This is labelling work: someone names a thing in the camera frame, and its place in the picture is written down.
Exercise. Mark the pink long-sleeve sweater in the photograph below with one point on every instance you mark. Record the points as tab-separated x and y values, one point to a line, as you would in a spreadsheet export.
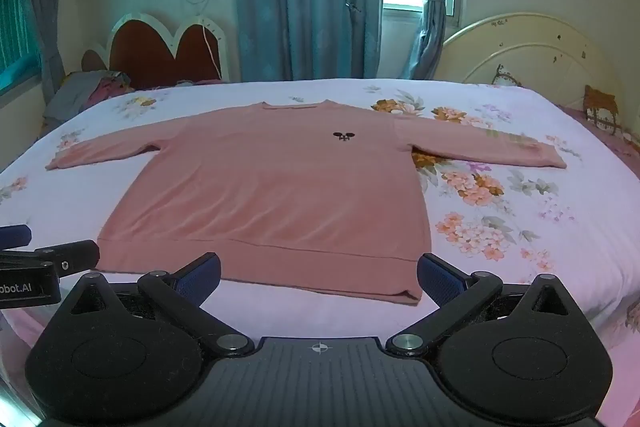
321	197

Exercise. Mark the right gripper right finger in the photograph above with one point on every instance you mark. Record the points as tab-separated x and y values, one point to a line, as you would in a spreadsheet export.
461	299

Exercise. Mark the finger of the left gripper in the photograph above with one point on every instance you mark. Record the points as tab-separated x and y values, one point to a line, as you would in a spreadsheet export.
67	259
14	236

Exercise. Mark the pile of clothes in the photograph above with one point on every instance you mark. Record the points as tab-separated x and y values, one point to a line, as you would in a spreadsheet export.
80	91

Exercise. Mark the green left window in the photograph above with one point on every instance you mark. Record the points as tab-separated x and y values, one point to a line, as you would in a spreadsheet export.
20	56

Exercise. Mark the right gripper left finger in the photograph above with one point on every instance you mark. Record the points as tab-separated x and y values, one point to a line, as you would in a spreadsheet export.
179	296

